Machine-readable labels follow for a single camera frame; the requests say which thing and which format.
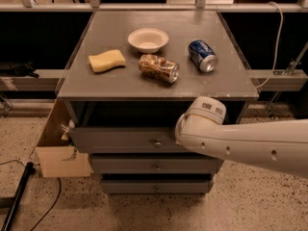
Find grey middle drawer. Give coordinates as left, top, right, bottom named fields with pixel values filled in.
left=90, top=153, right=223, bottom=174

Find white paper bowl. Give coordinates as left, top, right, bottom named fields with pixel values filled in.
left=128, top=28, right=169, bottom=54

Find grey drawer cabinet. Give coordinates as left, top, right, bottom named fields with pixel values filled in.
left=58, top=11, right=258, bottom=181

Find grey drawer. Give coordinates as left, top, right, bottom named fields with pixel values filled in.
left=101, top=180, right=214, bottom=194
left=69, top=127, right=188, bottom=154
left=90, top=153, right=223, bottom=174

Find blue soda can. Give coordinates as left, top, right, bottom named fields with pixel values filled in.
left=189, top=39, right=218, bottom=73

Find crushed brown can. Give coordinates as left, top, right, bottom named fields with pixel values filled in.
left=139, top=54, right=179, bottom=84

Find cardboard box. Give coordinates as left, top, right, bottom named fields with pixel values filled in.
left=36, top=100, right=92, bottom=177

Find crumpled trash in box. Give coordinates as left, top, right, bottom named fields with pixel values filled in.
left=61, top=120, right=75, bottom=141

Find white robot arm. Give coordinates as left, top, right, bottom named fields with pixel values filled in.
left=175, top=96, right=308, bottom=178

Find grey top drawer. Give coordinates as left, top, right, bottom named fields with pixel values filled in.
left=69, top=127, right=188, bottom=154

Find grey bottom drawer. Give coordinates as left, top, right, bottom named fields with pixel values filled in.
left=101, top=180, right=214, bottom=194

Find black floor cable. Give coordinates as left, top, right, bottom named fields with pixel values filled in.
left=0, top=159, right=63, bottom=231

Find metal railing frame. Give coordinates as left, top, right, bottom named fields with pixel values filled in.
left=0, top=0, right=308, bottom=13

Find yellow sponge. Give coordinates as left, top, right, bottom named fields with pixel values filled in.
left=89, top=49, right=126, bottom=73

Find black bar on floor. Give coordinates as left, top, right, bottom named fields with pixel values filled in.
left=0, top=162, right=35, bottom=231

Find white hanging cable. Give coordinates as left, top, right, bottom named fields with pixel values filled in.
left=255, top=0, right=285, bottom=90

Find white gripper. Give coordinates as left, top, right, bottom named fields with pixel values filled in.
left=174, top=115, right=186, bottom=145

